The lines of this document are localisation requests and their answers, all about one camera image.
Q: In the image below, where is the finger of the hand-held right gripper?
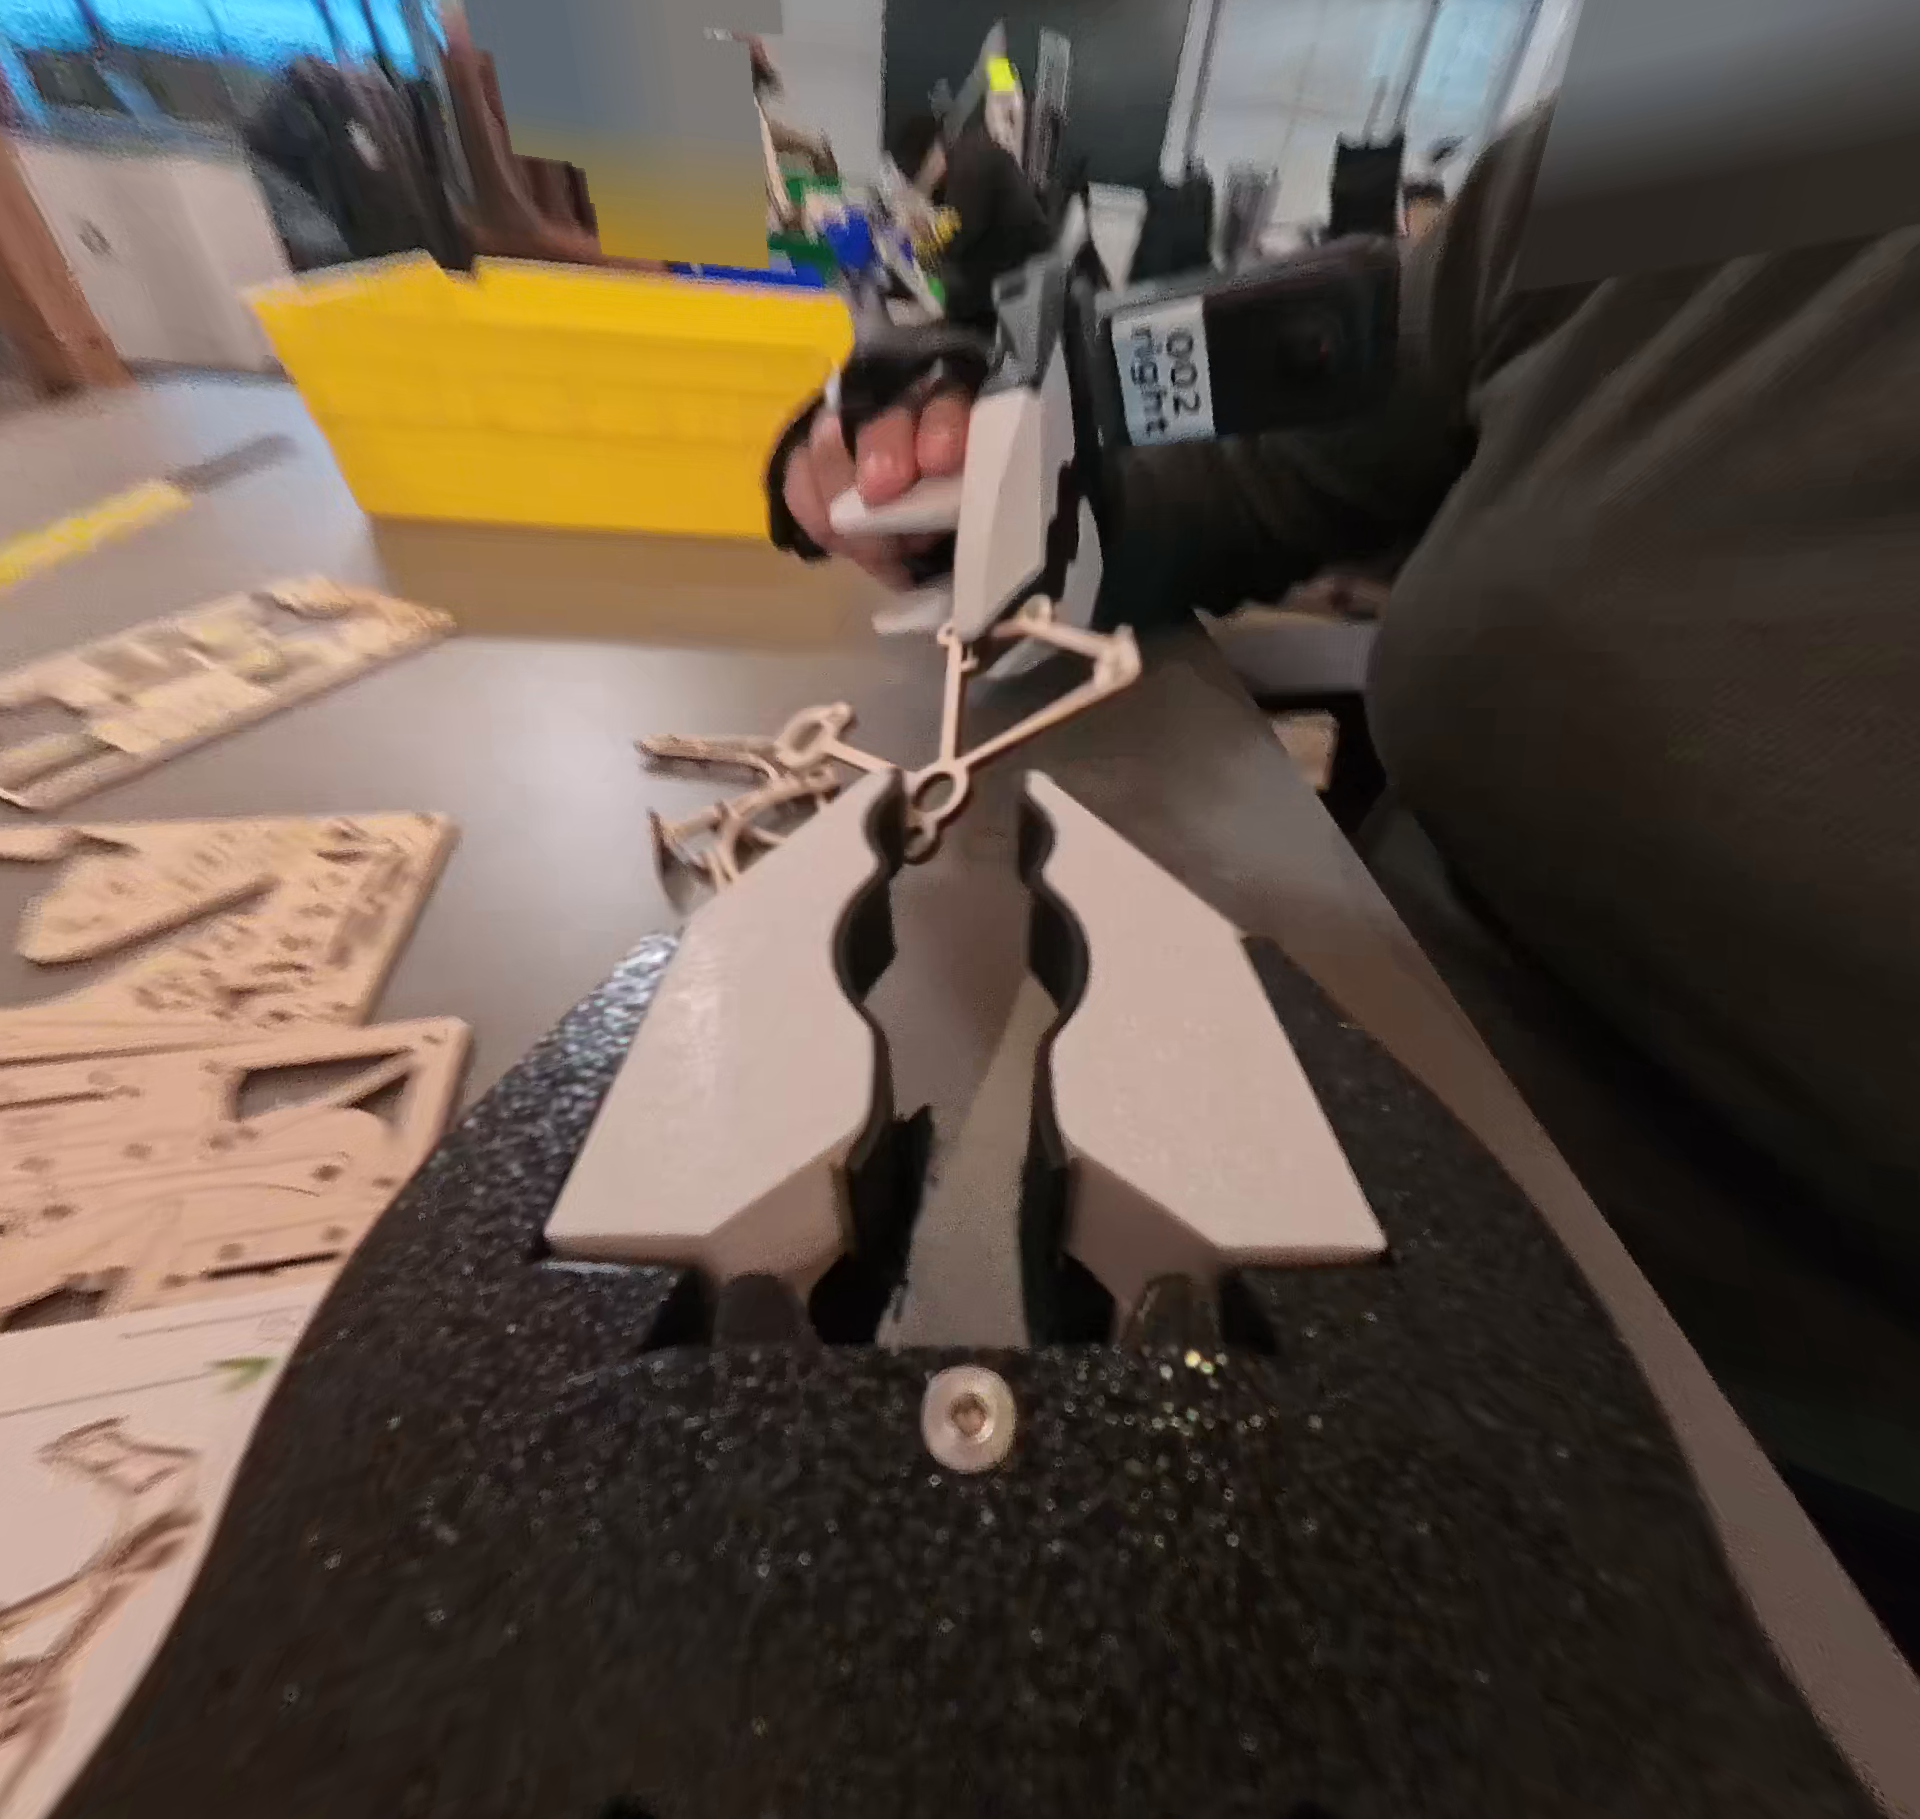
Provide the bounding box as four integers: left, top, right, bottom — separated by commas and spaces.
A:
949, 379, 1081, 653
989, 455, 1116, 684

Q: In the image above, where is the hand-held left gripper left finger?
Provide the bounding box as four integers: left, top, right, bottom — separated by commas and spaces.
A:
546, 770, 936, 1290

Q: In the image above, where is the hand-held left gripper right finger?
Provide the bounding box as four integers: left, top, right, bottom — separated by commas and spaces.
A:
1017, 770, 1393, 1327

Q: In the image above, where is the triangular wooden linkage part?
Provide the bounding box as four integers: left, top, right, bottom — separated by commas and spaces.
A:
897, 595, 1144, 864

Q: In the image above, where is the curved wooden model part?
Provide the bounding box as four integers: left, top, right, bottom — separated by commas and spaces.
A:
637, 702, 905, 896

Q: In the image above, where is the person's right forearm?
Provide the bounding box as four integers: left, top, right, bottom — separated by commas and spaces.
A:
1107, 100, 1920, 625

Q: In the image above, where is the person's right hand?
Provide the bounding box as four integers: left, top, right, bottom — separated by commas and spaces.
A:
784, 393, 976, 593

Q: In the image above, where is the yellow plastic bin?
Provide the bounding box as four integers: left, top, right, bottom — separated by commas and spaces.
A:
243, 254, 859, 549

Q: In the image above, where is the person's torso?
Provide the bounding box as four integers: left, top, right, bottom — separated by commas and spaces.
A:
1356, 350, 1920, 1542

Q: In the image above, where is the laser-cut wooden sheet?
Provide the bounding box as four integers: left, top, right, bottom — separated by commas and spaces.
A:
0, 811, 462, 1030
0, 575, 457, 815
0, 1017, 476, 1333

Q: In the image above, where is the printed instruction sheet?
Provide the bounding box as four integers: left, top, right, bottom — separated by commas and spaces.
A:
0, 1272, 336, 1819

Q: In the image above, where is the yellow tape strip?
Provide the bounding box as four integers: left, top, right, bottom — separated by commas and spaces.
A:
0, 479, 196, 593

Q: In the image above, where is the white cabinet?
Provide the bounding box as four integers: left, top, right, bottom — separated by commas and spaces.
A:
12, 138, 293, 369

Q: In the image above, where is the black wall screen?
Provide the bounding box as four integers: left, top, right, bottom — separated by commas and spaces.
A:
883, 0, 1205, 194

